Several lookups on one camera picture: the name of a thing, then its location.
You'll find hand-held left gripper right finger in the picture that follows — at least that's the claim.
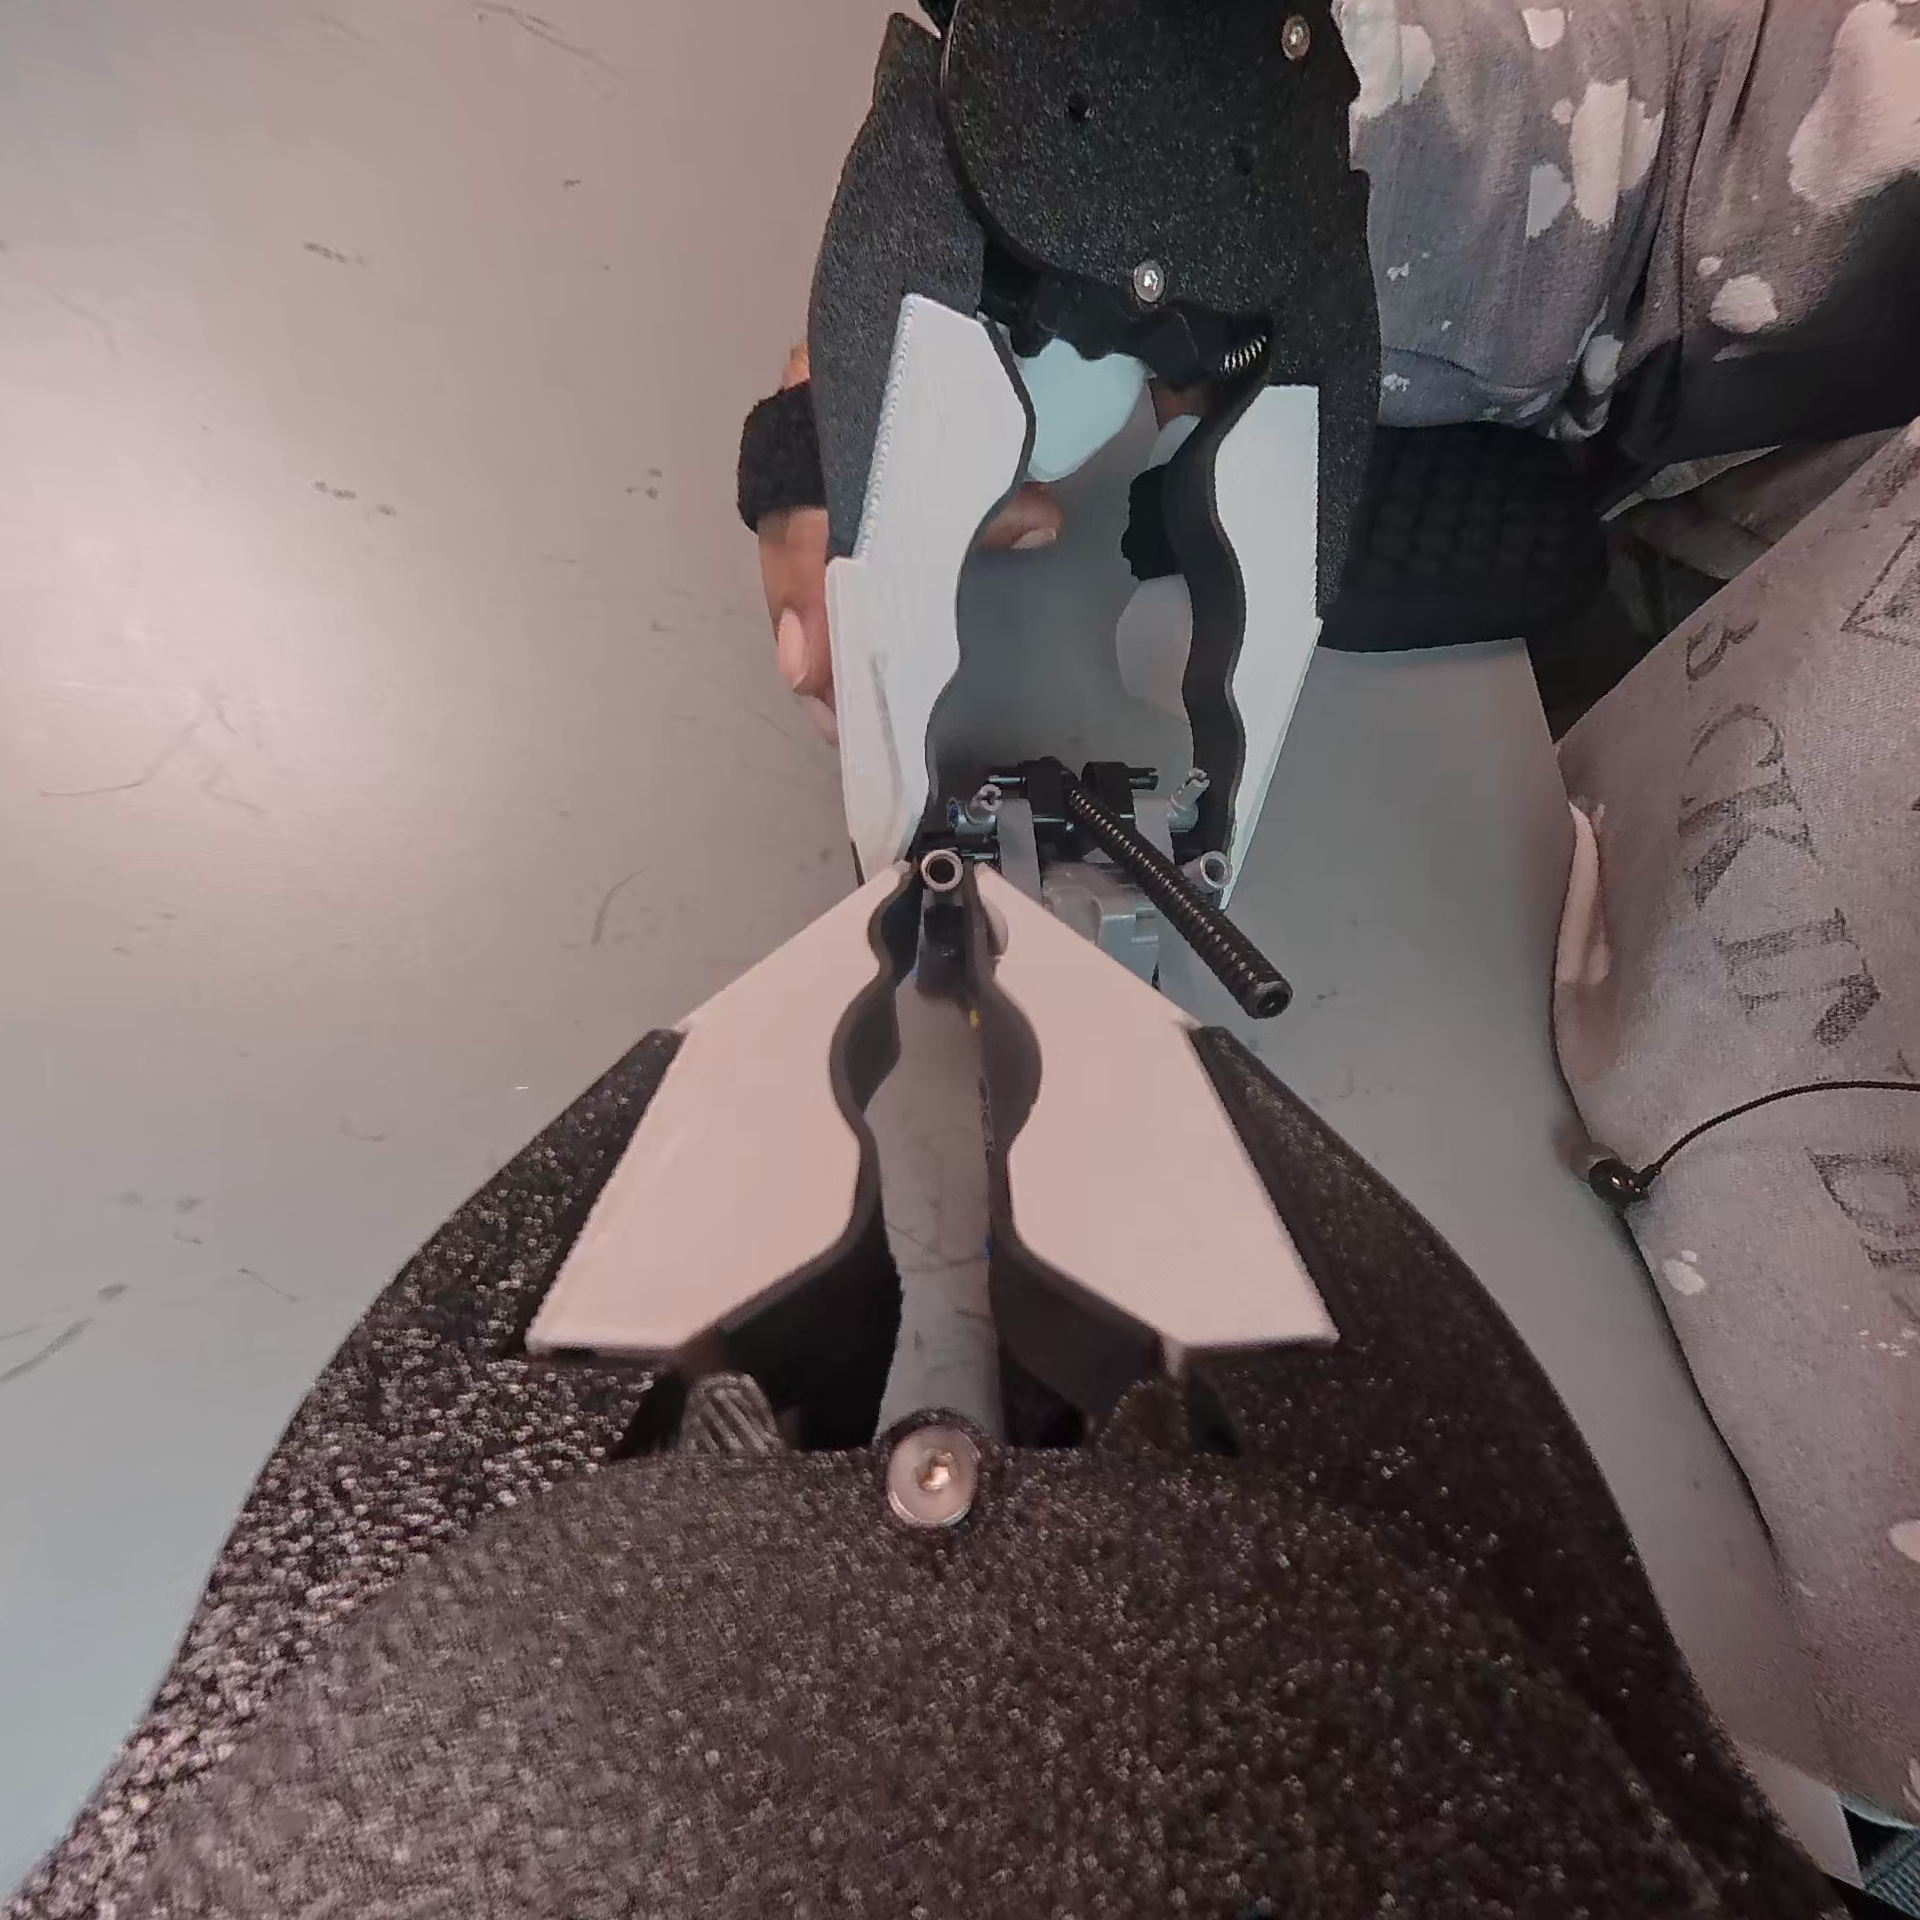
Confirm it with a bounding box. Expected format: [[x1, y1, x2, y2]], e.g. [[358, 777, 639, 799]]
[[961, 868, 1343, 1451]]

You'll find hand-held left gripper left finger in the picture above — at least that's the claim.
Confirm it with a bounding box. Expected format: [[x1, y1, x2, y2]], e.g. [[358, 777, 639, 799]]
[[523, 862, 926, 1452]]

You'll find grey black toy chassis model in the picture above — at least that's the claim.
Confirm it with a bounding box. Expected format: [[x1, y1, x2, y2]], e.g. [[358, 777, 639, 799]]
[[939, 754, 1291, 1022]]

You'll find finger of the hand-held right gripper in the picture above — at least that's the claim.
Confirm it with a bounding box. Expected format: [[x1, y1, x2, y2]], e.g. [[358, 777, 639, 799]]
[[1177, 378, 1330, 918], [825, 290, 1036, 885]]

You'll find black mesh pad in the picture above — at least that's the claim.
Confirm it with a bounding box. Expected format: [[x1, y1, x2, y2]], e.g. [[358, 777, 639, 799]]
[[1321, 418, 1615, 651]]

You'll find black earphone with cable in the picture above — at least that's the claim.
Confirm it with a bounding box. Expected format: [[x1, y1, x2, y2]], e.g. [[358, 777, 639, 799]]
[[1589, 1076, 1920, 1209]]

